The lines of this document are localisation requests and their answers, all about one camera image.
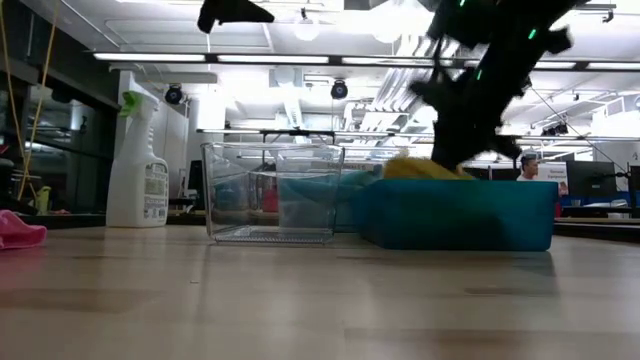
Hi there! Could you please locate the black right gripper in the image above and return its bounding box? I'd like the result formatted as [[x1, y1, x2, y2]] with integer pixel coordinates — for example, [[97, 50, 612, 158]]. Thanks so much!
[[408, 79, 532, 172]]

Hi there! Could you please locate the yellow microfiber towel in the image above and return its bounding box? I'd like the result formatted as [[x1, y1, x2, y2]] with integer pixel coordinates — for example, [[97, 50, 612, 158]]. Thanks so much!
[[382, 156, 475, 181]]

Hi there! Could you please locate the blue microfiber towel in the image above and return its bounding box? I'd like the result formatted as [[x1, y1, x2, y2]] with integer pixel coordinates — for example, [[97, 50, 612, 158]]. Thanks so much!
[[277, 169, 384, 232]]

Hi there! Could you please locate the pink microfiber towel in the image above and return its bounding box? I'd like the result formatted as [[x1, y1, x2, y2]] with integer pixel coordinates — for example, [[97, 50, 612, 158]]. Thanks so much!
[[0, 209, 48, 250]]

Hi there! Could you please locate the person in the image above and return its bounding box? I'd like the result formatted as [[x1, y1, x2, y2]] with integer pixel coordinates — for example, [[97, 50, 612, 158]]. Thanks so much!
[[516, 152, 541, 182]]

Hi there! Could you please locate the teal plastic bin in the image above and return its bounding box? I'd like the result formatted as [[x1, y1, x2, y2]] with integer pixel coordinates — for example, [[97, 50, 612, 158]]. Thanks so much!
[[352, 178, 560, 252]]

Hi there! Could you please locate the long ceiling light strip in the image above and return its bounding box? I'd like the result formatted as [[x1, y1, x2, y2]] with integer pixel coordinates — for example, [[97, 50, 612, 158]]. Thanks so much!
[[92, 51, 640, 71]]

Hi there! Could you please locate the computer monitor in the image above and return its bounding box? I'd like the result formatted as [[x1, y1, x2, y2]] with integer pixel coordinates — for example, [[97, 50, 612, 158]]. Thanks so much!
[[566, 159, 617, 197], [187, 159, 205, 192]]

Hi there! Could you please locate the large clear plastic bin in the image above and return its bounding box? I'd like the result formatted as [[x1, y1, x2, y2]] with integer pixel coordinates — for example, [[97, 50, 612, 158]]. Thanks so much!
[[272, 158, 386, 234]]

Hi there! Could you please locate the red object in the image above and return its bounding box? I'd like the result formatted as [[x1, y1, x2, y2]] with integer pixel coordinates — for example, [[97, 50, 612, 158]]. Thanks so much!
[[262, 184, 279, 214]]

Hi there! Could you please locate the white spray bottle green trigger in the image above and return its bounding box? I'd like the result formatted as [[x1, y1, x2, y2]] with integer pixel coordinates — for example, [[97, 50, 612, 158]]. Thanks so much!
[[105, 90, 170, 229]]

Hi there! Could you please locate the small clear plastic bin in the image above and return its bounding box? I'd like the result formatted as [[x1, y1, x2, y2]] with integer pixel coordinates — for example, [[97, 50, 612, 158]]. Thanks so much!
[[200, 142, 346, 245]]

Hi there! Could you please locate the yellow-green bottle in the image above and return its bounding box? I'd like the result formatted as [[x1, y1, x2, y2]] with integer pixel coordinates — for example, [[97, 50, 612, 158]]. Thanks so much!
[[34, 185, 53, 216]]

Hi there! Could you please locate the yellow cord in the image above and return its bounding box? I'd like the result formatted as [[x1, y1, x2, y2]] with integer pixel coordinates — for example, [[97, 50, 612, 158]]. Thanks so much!
[[18, 0, 59, 200]]

